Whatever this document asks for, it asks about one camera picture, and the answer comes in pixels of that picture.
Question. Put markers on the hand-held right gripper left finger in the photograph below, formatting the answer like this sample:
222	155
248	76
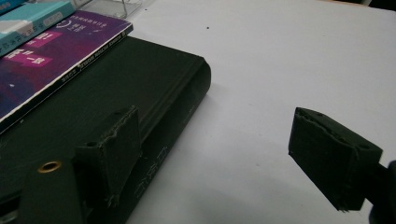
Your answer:
120	149

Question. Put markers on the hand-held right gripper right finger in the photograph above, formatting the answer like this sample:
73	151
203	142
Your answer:
330	161

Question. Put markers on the black hardcover book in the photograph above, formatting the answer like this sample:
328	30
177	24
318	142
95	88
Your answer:
93	87

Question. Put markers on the purple paperback book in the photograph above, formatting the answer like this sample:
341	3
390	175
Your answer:
46	68

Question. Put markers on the clear acrylic book rack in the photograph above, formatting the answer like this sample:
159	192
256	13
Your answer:
118	7

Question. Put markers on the sky blue green picture book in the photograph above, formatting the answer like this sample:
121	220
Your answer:
31	21

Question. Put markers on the dark blue picture book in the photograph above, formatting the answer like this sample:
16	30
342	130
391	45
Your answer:
7	4

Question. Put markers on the white table sheet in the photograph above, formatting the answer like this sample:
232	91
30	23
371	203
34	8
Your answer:
280	62

